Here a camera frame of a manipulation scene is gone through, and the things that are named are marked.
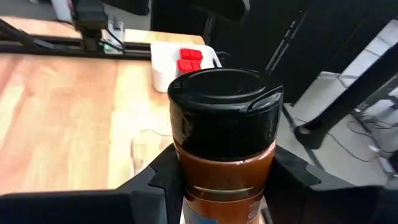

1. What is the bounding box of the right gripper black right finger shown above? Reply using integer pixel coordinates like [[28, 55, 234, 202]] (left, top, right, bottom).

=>
[[264, 145, 398, 224]]

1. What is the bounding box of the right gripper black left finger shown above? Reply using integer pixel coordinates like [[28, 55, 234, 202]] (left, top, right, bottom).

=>
[[0, 143, 184, 224]]

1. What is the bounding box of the orange spice jar black lid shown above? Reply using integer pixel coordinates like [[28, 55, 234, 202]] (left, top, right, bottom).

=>
[[167, 67, 284, 224]]

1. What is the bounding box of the white plastic bin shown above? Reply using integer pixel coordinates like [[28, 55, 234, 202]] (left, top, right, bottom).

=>
[[150, 41, 223, 93]]

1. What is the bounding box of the white power adapter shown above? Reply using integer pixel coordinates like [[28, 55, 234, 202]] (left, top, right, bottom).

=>
[[104, 17, 125, 47]]

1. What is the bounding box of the black diagonal frame strut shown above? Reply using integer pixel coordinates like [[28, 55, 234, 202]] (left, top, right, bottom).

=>
[[294, 42, 398, 150]]

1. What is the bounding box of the black aluminium frame rail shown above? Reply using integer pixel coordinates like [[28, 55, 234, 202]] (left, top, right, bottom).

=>
[[0, 17, 152, 60]]

